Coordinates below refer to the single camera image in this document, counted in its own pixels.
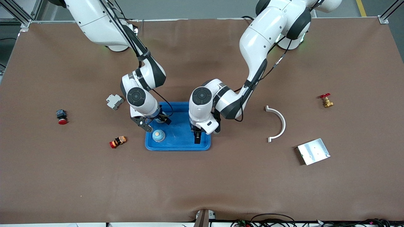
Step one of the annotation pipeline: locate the blue plastic tray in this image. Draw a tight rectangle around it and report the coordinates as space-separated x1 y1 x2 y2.
145 102 211 151

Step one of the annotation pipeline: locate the red emergency stop yellow collar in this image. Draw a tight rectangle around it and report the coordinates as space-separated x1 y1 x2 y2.
109 136 128 149

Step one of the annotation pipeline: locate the white circuit breaker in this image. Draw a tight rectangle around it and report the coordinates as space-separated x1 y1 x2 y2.
106 94 124 111

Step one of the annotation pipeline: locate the red mushroom button black base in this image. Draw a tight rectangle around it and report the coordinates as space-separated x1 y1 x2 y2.
56 109 68 125

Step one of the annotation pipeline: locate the silver metal plate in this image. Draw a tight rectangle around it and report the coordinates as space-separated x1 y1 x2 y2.
296 138 331 166

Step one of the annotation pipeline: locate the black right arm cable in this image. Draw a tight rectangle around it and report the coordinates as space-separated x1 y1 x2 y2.
99 0 174 118

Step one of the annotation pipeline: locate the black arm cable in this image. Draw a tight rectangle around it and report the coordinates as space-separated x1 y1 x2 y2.
99 0 174 118
235 52 288 123

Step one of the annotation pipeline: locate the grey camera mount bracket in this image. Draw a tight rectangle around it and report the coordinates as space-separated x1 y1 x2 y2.
194 209 217 227

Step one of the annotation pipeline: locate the white curved pipe bracket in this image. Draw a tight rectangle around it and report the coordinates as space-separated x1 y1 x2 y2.
265 105 286 143

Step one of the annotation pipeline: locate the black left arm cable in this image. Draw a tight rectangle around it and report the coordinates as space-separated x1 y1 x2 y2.
235 52 288 123

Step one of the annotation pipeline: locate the black cable loop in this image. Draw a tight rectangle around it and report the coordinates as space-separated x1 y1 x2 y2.
251 213 296 227

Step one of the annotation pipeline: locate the brass valve red handle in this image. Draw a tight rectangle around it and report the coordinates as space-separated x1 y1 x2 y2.
319 93 334 108

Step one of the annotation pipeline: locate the aluminium frame profile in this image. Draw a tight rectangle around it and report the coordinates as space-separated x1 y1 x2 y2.
379 0 404 24
0 0 43 29

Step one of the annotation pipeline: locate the cable bundle at table edge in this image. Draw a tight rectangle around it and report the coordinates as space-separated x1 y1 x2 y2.
230 218 404 227

